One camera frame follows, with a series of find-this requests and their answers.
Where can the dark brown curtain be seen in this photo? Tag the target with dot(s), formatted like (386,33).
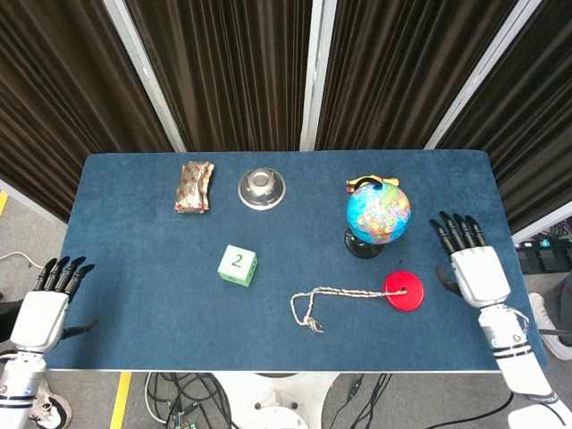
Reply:
(232,67)
(402,67)
(532,134)
(67,89)

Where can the stainless steel bowl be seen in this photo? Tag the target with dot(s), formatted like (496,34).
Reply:
(262,190)

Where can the white pink sneaker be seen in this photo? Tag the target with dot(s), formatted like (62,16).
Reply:
(554,326)

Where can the black power strip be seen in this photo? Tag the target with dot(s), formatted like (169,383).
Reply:
(543,254)

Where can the red plastic disc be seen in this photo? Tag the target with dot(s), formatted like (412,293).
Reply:
(404,299)

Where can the green number die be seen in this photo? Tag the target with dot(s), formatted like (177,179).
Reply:
(236,263)

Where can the white frame post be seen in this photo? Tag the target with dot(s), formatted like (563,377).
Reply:
(147,76)
(317,71)
(482,71)

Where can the blue felt table cover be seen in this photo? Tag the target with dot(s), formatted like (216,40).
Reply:
(156,313)

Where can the small desk globe black stand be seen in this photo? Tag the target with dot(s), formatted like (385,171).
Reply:
(379,214)

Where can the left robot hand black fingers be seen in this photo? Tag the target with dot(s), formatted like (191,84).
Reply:
(38,319)

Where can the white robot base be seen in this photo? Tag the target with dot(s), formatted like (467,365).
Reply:
(277,402)

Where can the yellow orange toy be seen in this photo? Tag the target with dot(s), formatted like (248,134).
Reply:
(353,183)

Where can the yellow floor tape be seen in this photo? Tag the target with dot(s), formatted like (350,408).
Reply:
(120,402)

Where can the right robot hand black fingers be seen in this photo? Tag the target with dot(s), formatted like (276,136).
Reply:
(480,277)

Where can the grey trouser leg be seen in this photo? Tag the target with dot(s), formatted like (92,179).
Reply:
(561,308)

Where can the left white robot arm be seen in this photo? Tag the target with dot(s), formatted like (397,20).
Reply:
(18,393)

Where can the white sneaker black stripes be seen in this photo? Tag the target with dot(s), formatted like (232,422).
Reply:
(51,406)

